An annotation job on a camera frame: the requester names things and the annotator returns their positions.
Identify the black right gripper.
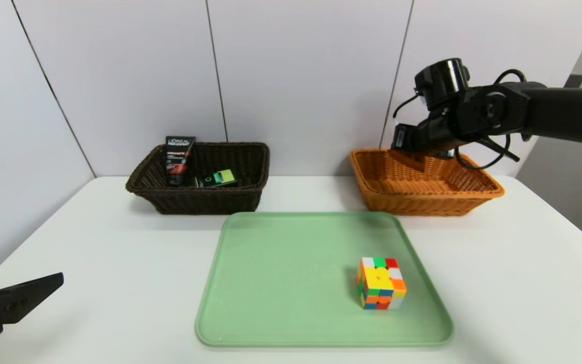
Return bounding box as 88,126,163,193
390,114,454,153

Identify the toy waffle with cream fruit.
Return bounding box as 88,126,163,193
391,149,427,171

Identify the multicoloured puzzle cube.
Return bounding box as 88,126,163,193
356,257,408,311

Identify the dark green pump bottle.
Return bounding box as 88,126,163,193
192,169,237,189

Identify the dark tube with red label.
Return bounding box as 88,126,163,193
165,135,196,187

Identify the orange wicker basket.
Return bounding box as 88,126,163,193
349,148,505,217

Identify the dark brown wicker basket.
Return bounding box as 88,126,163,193
125,142,270,215

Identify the light green plastic tray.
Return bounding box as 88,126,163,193
195,211,454,348

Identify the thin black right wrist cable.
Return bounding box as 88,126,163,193
392,69,529,170

